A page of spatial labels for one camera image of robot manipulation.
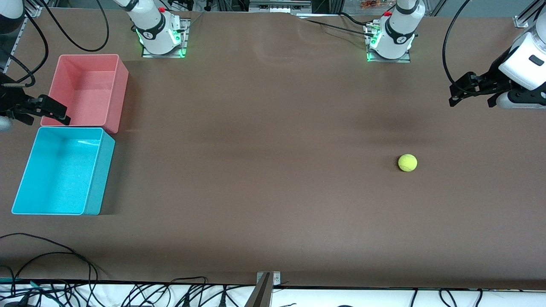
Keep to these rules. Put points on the yellow tennis ball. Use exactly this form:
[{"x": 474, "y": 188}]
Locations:
[{"x": 408, "y": 163}]

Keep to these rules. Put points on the blue plastic bin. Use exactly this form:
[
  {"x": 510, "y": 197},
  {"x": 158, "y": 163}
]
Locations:
[{"x": 55, "y": 170}]

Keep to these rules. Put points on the small metal bracket plate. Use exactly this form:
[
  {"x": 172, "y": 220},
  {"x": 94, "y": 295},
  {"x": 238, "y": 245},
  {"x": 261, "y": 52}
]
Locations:
[{"x": 277, "y": 279}]

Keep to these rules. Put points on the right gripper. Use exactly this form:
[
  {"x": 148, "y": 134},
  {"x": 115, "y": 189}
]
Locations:
[{"x": 9, "y": 102}]

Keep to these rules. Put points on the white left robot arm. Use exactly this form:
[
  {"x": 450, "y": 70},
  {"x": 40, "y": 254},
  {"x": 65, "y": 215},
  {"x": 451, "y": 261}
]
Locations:
[{"x": 399, "y": 34}]

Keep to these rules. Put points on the pink plastic bin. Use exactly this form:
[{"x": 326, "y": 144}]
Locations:
[{"x": 85, "y": 94}]

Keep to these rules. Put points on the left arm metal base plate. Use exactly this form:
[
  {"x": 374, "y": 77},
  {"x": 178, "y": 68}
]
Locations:
[{"x": 390, "y": 60}]

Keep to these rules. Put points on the grey camera mount bar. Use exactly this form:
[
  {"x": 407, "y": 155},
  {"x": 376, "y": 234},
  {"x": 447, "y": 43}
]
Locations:
[{"x": 261, "y": 296}]

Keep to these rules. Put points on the silver metal device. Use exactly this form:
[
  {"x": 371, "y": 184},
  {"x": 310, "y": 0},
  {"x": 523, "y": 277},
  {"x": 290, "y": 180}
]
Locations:
[{"x": 279, "y": 6}]

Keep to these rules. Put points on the long grey frame rail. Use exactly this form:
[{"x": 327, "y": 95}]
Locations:
[{"x": 17, "y": 38}]

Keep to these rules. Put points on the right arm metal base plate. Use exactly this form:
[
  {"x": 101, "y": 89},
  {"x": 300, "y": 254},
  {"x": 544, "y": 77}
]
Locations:
[{"x": 186, "y": 47}]

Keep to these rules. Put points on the short aluminium profile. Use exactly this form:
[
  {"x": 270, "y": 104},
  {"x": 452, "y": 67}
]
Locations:
[
  {"x": 521, "y": 20},
  {"x": 34, "y": 9}
]

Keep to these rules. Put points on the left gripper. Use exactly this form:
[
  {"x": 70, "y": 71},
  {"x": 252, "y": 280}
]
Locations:
[{"x": 496, "y": 73}]

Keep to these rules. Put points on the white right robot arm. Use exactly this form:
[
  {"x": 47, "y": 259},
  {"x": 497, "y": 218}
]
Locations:
[{"x": 153, "y": 30}]

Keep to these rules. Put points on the clear box with orange contents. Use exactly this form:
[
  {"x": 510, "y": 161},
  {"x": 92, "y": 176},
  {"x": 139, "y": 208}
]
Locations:
[{"x": 375, "y": 4}]

